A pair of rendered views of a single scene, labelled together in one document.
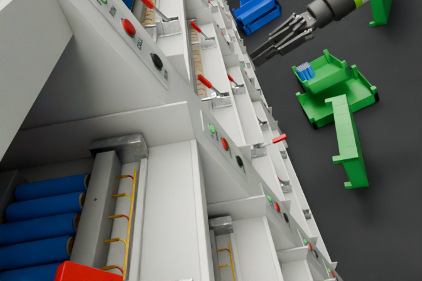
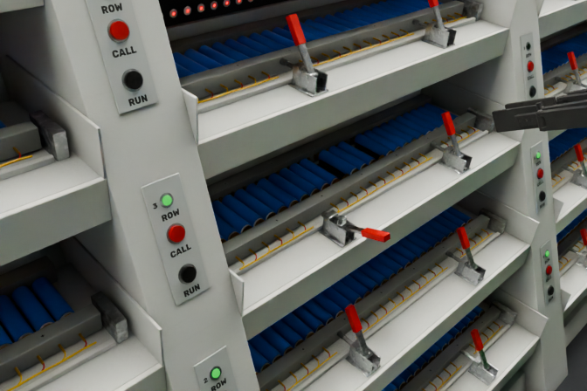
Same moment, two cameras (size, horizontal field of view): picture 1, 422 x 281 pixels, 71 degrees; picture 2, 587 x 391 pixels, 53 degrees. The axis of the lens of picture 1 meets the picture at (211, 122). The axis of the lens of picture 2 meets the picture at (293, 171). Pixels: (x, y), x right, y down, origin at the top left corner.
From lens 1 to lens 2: 47 cm
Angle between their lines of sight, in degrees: 35
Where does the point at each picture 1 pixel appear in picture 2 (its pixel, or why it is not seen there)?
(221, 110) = (293, 92)
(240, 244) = (41, 170)
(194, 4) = not seen: outside the picture
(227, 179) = (65, 56)
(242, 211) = (82, 142)
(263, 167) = (312, 253)
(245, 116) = (405, 194)
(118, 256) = not seen: outside the picture
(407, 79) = not seen: outside the picture
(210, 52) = (424, 47)
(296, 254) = (148, 333)
